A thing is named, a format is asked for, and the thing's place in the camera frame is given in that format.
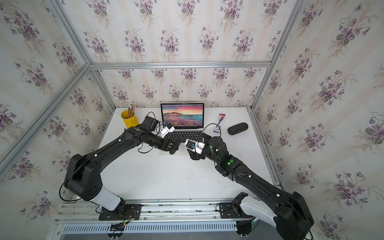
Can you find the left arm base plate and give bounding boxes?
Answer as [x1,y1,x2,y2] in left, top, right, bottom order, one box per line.
[99,204,143,221]

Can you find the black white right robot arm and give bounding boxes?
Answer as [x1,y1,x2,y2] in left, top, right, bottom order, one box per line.
[185,135,315,240]

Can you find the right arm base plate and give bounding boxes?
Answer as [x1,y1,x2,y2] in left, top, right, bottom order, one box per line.
[216,202,255,220]

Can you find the black right camera cable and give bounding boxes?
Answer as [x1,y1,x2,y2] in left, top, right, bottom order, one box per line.
[201,122,223,142]

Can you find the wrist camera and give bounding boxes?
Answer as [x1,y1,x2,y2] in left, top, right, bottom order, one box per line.
[185,139,206,155]
[160,125,175,139]

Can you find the white slotted cable duct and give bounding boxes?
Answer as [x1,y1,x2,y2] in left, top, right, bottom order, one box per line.
[63,221,238,235]

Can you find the aluminium mounting rail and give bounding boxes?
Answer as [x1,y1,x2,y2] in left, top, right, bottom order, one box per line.
[53,197,304,224]

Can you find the yellow pen cup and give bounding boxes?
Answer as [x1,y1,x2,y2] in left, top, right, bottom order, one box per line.
[121,110,139,129]

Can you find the silver laptop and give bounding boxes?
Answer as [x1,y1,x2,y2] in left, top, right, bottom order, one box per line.
[160,103,205,155]

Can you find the black glasses case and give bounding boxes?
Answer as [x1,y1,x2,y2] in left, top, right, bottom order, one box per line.
[227,123,249,136]

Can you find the aluminium enclosure frame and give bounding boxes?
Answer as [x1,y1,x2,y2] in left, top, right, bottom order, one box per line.
[1,1,306,178]

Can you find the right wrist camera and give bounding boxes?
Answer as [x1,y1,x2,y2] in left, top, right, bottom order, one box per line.
[185,139,206,155]

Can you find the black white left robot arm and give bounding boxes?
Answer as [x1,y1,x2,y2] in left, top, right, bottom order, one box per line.
[62,117,182,212]

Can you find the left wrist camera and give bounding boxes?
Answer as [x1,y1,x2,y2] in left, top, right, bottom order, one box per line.
[160,125,175,139]

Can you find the black left camera cable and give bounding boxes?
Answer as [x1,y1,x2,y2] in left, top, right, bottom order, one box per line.
[137,111,169,154]

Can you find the white marker box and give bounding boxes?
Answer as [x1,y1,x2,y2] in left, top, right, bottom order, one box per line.
[213,114,226,134]

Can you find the pencils in cup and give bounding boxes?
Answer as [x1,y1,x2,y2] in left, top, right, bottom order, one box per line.
[128,104,136,119]

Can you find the black camera cable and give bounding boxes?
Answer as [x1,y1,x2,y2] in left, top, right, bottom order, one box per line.
[137,111,169,154]
[201,122,223,142]

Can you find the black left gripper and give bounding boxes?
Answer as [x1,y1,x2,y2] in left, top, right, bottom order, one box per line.
[145,132,179,151]

